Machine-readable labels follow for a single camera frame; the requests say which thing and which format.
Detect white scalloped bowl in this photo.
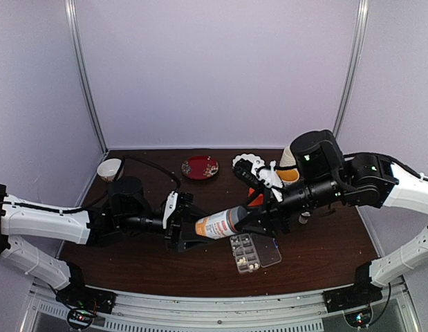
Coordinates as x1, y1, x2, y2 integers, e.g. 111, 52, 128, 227
232, 154, 265, 167

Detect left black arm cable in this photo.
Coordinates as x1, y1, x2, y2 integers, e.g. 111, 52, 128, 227
0, 156, 182, 215

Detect small white bottle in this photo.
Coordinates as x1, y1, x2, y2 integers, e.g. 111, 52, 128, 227
298, 212, 311, 225

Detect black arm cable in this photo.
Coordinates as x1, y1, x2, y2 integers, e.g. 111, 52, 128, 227
341, 151, 428, 184
0, 156, 182, 215

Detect floral mug yellow inside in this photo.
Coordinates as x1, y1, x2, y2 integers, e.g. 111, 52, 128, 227
277, 169, 300, 183

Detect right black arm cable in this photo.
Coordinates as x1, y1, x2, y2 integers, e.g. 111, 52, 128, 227
341, 151, 428, 184

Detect grey lid vitamin bottle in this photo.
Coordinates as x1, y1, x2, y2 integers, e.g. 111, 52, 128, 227
195, 206, 247, 240

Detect cream pills in organizer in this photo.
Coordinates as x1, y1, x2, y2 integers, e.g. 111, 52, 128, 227
236, 257, 261, 273

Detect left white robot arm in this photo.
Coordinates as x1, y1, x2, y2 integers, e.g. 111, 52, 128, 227
0, 176, 217, 307

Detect orange pill bottle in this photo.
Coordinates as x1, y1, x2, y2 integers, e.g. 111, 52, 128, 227
246, 188, 263, 207

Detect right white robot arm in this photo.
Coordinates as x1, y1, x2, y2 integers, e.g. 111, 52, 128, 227
232, 129, 428, 237

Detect white pills in organizer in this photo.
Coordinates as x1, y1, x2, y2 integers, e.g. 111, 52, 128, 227
230, 235, 250, 250

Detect cream ribbed mug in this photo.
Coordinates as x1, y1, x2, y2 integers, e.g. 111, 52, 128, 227
279, 146, 296, 167

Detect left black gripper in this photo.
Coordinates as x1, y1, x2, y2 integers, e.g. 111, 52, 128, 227
118, 202, 216, 252

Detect clear plastic pill organizer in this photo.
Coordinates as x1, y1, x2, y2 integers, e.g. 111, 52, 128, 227
230, 234, 282, 274

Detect front aluminium rail base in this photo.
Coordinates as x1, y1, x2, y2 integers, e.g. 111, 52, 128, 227
17, 277, 423, 331

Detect red floral plate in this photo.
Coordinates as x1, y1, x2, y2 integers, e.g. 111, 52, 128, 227
180, 156, 219, 181

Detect white ceramic rice bowl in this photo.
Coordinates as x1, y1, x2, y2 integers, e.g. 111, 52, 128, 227
97, 158, 123, 183

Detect right aluminium frame post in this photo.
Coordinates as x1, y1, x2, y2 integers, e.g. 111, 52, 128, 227
333, 0, 370, 140

